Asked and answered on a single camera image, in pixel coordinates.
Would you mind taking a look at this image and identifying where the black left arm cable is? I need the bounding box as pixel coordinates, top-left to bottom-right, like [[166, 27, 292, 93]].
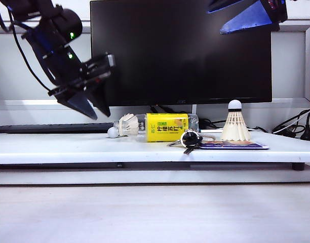
[[0, 0, 56, 92]]

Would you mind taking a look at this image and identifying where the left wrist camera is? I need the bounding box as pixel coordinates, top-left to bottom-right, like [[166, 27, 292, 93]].
[[101, 53, 117, 70]]

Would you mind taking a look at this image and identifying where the white keychain cord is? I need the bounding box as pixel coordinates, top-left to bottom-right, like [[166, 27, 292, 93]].
[[199, 133, 217, 142]]

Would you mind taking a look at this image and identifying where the white feather shuttlecock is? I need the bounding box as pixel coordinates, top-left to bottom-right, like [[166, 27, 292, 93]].
[[220, 100, 253, 142], [107, 113, 141, 139]]

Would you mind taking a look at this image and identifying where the black monitor cable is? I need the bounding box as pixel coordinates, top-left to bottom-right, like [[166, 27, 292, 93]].
[[149, 105, 188, 114]]

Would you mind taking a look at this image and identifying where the black computer monitor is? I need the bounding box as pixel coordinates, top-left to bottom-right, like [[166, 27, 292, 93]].
[[90, 0, 273, 107]]

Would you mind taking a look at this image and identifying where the black key bunch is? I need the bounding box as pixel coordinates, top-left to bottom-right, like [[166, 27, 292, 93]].
[[167, 129, 204, 155]]

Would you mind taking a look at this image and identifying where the black computer keyboard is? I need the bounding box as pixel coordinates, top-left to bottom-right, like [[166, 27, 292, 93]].
[[0, 122, 116, 135]]

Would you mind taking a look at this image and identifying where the white desk riser board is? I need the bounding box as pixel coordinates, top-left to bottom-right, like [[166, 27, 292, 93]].
[[0, 131, 310, 165]]

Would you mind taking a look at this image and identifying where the grey wall rail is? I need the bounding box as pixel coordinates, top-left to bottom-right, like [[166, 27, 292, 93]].
[[0, 21, 310, 35]]

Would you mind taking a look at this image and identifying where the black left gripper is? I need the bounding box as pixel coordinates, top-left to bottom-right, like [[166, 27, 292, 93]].
[[47, 54, 113, 120]]

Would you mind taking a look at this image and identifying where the clear bottle yellow label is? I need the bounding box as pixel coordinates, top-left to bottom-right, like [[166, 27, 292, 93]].
[[113, 113, 201, 144]]

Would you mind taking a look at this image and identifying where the black desk cable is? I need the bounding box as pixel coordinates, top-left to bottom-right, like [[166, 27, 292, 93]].
[[198, 117, 229, 130]]

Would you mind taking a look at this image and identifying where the black power cable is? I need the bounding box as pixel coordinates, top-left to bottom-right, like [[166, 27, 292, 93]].
[[272, 107, 310, 139]]

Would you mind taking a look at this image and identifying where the blue printed key card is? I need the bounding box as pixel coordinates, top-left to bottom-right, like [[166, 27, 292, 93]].
[[198, 140, 271, 151]]

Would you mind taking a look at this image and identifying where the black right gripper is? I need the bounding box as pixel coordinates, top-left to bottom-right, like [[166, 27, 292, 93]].
[[207, 0, 289, 35]]

